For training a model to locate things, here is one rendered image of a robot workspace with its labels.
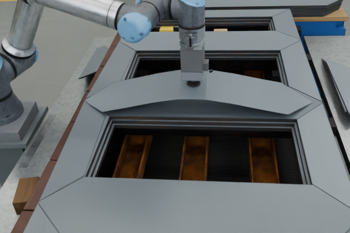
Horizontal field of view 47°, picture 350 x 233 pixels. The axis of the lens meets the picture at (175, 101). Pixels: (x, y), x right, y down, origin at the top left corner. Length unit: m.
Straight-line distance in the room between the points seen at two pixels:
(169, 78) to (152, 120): 0.16
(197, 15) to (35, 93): 2.23
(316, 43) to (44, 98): 1.98
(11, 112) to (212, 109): 0.73
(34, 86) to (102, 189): 2.34
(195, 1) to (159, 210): 0.54
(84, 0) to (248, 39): 0.80
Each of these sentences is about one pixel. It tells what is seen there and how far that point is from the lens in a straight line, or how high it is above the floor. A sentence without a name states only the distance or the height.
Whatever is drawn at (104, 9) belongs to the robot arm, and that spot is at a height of 1.20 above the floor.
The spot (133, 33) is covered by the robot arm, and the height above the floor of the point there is 1.15.
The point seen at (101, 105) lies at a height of 0.86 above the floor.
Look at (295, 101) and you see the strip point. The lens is 1.30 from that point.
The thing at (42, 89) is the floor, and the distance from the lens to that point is 3.23.
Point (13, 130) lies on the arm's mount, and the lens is 1.54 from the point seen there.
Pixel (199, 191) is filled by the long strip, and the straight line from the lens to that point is 1.00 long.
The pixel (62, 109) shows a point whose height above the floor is 0.68.
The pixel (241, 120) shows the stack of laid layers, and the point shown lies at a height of 0.84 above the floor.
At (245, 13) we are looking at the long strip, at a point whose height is 0.85.
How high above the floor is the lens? 1.57
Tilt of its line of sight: 34 degrees down
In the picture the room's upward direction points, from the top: 4 degrees counter-clockwise
